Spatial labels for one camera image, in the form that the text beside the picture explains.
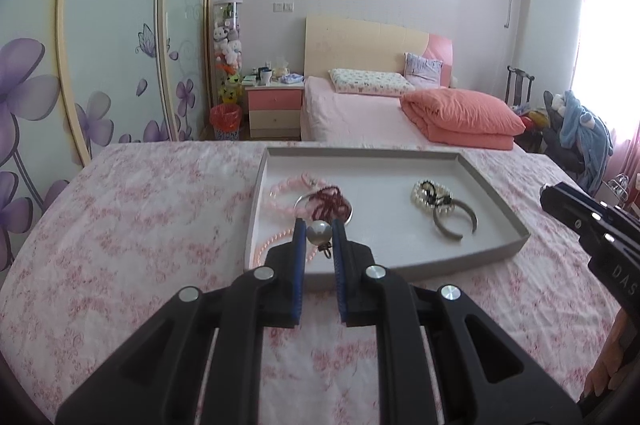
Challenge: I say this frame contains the clear plush toy tube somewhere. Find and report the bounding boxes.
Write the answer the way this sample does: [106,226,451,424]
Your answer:
[212,0,246,108]

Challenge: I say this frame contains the cream and pink headboard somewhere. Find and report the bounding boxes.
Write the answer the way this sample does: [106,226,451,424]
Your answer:
[305,16,453,88]

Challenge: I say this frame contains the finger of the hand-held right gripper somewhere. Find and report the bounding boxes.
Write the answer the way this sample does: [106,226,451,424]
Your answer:
[540,185,640,258]
[550,181,616,208]

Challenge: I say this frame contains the pearl drop earring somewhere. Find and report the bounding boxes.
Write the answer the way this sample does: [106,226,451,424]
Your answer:
[306,220,335,258]

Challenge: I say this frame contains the white pearl bracelet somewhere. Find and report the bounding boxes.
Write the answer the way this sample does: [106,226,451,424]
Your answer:
[411,180,453,213]

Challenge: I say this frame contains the dark wooden chair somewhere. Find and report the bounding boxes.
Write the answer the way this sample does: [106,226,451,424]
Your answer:
[506,66,535,106]

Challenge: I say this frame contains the pink curtain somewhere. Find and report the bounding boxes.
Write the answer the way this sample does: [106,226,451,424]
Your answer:
[575,0,640,200]

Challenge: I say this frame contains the grey cardboard tray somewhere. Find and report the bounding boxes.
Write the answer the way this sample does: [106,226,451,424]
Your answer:
[243,146,531,293]

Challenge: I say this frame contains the swirl pattern wardrobe door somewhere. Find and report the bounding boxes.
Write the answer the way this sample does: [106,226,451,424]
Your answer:
[160,0,221,143]

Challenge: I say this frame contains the floral white pillow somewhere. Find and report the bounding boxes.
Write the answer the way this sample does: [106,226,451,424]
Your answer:
[328,68,410,97]

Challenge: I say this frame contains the folded orange quilt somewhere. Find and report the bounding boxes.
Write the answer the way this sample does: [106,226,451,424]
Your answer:
[400,87,527,150]

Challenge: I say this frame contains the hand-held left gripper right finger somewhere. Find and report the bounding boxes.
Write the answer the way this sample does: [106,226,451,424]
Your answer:
[331,220,583,425]

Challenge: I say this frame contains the large flower wardrobe door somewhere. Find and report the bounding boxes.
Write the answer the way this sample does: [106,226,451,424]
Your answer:
[0,0,93,276]

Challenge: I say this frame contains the person's right hand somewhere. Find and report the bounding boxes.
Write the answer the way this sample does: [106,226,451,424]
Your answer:
[581,306,634,401]

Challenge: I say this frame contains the thin silver bangle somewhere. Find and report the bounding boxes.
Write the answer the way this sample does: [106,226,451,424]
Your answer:
[295,192,357,226]

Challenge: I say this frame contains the butterfly wardrobe door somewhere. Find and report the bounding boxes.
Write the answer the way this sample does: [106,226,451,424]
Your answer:
[55,0,181,156]

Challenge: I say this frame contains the pink and cream nightstand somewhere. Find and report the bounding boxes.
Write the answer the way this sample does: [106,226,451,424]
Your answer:
[245,82,305,140]

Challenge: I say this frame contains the red waste bin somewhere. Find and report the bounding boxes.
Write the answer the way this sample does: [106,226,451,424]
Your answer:
[209,105,241,140]

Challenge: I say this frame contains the pink pearl bracelet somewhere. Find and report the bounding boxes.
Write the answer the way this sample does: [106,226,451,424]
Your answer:
[251,227,321,268]

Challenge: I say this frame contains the pink crystal bead bracelet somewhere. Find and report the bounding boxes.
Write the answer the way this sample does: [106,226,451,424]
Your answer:
[267,173,333,228]

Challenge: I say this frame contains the yellow plush toy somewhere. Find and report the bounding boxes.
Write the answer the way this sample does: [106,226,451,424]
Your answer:
[217,75,243,106]

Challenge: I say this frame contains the white wire rack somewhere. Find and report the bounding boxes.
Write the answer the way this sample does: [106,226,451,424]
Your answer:
[607,172,631,206]

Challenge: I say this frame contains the pink bed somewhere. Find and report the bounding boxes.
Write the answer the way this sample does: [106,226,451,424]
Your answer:
[300,75,521,150]

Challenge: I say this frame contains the black bead strand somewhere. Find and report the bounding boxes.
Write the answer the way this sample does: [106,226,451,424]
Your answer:
[419,180,453,208]

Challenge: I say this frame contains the dark office chair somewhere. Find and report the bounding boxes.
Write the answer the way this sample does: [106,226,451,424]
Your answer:
[542,91,586,170]

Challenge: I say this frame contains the purple print pillow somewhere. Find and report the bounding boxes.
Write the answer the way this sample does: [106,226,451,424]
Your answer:
[404,52,444,86]

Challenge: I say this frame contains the red and yellow toys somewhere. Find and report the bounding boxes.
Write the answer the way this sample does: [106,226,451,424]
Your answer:
[517,107,551,130]

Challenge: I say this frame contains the dark red bead bracelet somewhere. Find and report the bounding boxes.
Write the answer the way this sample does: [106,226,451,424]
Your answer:
[300,186,353,218]

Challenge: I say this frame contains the wide metal cuff bangle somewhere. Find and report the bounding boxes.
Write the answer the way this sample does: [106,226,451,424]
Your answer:
[431,199,479,242]

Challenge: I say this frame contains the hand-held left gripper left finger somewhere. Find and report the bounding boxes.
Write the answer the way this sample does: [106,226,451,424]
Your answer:
[55,219,307,425]

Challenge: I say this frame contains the blue plush robe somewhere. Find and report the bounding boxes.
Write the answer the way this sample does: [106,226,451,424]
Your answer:
[559,91,615,186]

